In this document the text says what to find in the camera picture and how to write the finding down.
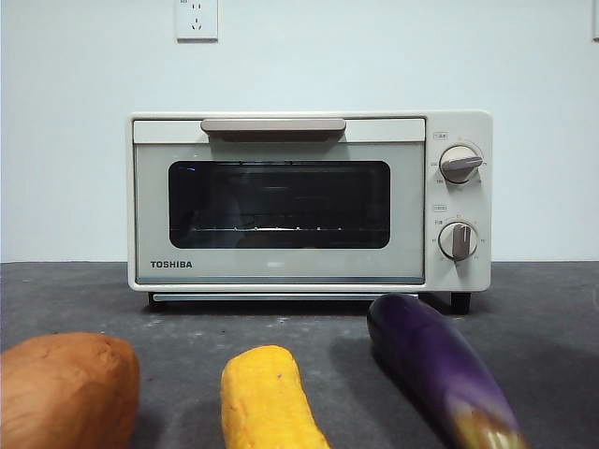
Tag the brown sweet potato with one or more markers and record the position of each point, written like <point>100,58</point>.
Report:
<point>65,393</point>

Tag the yellow corn cob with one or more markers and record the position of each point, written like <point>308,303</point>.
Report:
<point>267,402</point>

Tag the white wall socket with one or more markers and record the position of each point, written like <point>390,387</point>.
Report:
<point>197,23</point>

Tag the cream Toshiba toaster oven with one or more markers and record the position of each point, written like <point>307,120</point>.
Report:
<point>461,126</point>

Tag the silver crumb tray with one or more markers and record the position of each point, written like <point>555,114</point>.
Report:
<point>281,297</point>

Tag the beige timer knob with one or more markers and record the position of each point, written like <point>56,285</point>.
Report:
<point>459,241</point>

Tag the black oven foot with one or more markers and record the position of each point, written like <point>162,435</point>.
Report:
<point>461,303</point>
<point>158,303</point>

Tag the purple eggplant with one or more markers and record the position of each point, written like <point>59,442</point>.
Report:
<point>430,355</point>

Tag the beige temperature knob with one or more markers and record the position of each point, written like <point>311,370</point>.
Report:
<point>461,164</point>

